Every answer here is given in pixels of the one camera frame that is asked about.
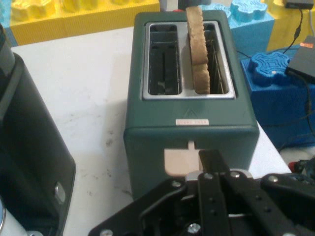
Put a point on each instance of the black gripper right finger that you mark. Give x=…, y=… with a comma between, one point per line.
x=283, y=201

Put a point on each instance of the light blue toy brick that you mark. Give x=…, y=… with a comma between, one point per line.
x=253, y=32

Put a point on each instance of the red and black clamp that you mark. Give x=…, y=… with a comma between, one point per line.
x=301, y=167

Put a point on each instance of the toasted bread slice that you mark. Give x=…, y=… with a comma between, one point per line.
x=198, y=49

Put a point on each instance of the black coffee machine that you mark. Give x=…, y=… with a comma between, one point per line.
x=29, y=147

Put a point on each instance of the black power adapter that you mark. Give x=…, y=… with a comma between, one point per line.
x=297, y=3

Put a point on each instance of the black box with orange label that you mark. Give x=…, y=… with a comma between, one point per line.
x=302, y=61

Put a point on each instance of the dark green toaster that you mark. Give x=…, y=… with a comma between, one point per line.
x=160, y=118

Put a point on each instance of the beige toaster lever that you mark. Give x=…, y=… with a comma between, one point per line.
x=179, y=161

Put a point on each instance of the large yellow toy brick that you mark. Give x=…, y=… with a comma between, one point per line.
x=283, y=24
x=73, y=27

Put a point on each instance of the white enamel mug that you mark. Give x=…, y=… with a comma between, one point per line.
x=11, y=222

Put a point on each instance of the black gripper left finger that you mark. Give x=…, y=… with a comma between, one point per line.
x=212, y=196

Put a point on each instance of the dark blue toy brick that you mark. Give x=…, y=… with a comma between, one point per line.
x=270, y=103

